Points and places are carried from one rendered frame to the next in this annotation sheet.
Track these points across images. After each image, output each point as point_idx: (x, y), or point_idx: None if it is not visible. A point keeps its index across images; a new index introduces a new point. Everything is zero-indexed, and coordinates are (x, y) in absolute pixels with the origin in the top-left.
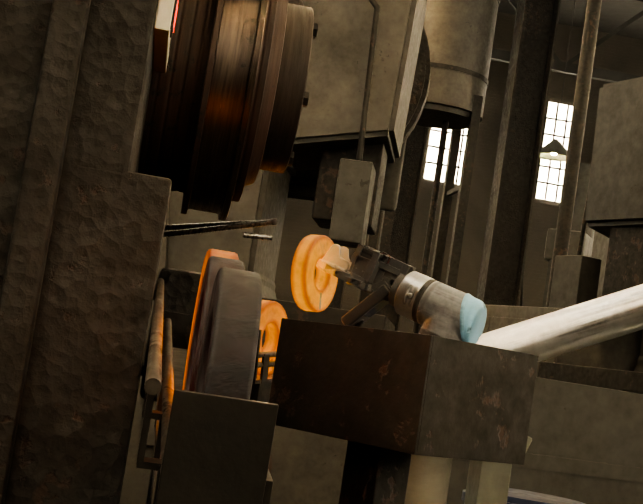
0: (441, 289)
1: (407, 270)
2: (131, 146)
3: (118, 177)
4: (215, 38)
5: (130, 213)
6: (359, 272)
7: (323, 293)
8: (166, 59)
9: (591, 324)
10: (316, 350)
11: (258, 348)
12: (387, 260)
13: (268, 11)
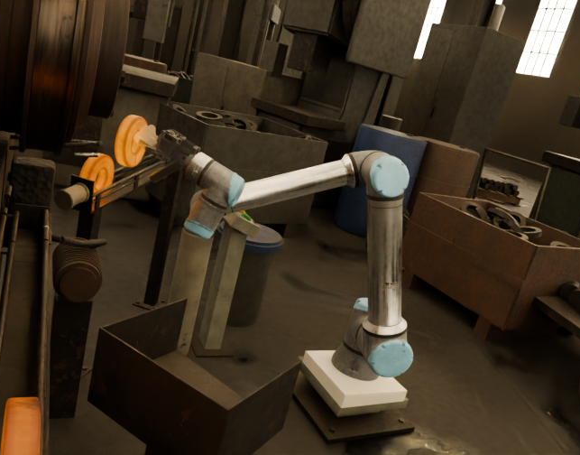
0: (216, 170)
1: (195, 152)
2: None
3: None
4: (32, 36)
5: None
6: (162, 149)
7: (137, 154)
8: None
9: (305, 186)
10: (128, 368)
11: (92, 192)
12: (181, 142)
13: (87, 4)
